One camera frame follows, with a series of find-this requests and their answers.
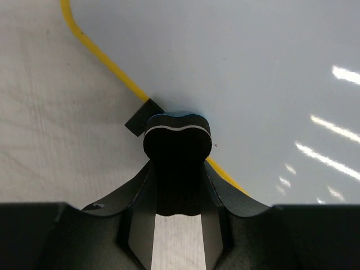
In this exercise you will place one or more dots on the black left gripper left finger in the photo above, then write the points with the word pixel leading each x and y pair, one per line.
pixel 135 203

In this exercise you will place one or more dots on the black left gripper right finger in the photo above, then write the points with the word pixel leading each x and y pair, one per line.
pixel 219 201

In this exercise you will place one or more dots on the black whiteboard eraser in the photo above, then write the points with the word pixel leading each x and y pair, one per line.
pixel 178 147

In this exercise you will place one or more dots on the yellow framed whiteboard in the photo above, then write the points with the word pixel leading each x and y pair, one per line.
pixel 278 82

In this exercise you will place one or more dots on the whiteboard metal stand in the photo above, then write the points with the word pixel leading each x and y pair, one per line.
pixel 137 123

